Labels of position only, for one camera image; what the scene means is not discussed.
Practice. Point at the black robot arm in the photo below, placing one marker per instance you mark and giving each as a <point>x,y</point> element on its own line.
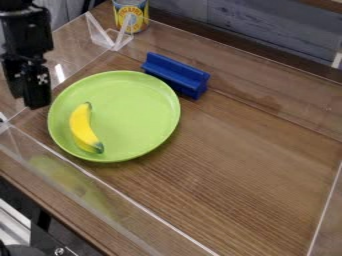
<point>27,40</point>

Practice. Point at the yellow labelled tin can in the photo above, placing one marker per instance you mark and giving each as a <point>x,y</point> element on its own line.
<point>132,10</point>

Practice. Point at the clear acrylic corner bracket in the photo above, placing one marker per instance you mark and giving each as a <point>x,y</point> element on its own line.
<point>110,38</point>

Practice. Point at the yellow toy banana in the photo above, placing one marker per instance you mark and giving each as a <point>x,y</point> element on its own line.
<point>83,134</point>

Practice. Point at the blue plastic block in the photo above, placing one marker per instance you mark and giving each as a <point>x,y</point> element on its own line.
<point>185,78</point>

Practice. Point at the green round plate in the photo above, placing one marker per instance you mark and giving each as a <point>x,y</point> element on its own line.
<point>135,114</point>

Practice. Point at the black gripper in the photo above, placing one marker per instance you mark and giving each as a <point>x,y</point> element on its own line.
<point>26,24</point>

